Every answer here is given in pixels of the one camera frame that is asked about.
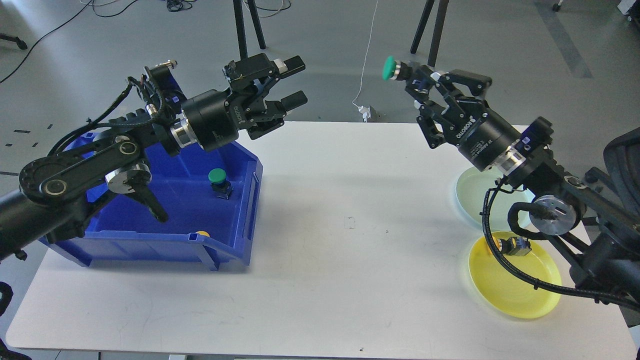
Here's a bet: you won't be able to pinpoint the yellow push button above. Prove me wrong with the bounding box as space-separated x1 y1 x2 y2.
494 235 532 256

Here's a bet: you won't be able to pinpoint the black floor cables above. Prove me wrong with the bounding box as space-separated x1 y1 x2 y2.
0 0 138 85

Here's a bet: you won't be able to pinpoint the black office chair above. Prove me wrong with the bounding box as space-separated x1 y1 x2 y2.
584 127 640 215

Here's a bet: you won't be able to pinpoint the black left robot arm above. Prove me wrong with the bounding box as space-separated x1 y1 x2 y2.
1 53 307 260

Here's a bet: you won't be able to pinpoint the black tripod legs right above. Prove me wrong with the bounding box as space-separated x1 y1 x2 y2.
410 0 451 68

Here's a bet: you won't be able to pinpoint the white cable on floor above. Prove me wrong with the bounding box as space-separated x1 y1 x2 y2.
352 0 380 108

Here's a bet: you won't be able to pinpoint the light green plate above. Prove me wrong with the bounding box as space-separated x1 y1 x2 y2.
455 167 535 231

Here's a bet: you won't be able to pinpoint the green push button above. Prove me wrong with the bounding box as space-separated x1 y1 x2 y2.
381 55 423 81
207 167 233 200

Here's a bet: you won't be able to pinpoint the black tripod legs left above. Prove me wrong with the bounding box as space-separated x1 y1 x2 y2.
232 0 267 61

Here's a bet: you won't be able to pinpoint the blue plastic bin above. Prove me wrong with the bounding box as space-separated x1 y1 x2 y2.
39 141 263 271

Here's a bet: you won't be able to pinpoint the white power adapter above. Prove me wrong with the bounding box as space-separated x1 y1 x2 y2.
356 105 386 123

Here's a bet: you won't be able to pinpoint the black tripod legs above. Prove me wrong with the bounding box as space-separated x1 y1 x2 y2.
410 0 451 68
232 0 267 61

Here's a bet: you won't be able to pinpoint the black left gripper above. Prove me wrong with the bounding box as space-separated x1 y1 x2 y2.
170 54 308 152

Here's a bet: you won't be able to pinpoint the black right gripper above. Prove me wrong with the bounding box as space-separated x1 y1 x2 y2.
405 63 521 171

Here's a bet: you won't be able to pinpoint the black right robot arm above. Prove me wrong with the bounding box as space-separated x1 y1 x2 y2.
382 60 639 312

